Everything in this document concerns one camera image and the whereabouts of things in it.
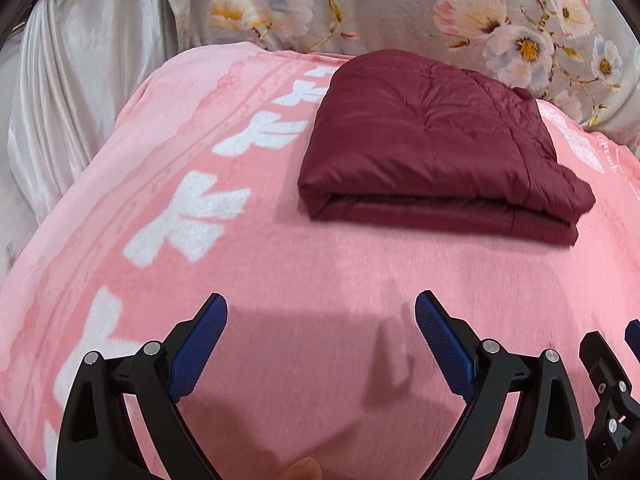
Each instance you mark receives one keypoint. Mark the person's left hand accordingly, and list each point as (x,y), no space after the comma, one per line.
(302,470)

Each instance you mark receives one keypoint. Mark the maroon puffer jacket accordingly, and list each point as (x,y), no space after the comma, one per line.
(430,140)

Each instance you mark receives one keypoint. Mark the grey floral blanket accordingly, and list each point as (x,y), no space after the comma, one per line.
(390,5)

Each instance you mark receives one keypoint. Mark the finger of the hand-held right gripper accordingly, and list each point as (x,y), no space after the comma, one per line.
(633,334)
(607,367)

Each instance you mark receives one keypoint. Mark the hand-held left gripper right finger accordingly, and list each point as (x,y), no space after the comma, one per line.
(442,340)

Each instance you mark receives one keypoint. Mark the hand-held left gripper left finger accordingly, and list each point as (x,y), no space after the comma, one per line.
(197,350)

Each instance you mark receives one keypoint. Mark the pink blanket with white print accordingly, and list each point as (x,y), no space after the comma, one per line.
(310,270)

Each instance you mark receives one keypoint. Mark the white satin cloth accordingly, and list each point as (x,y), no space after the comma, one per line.
(75,85)

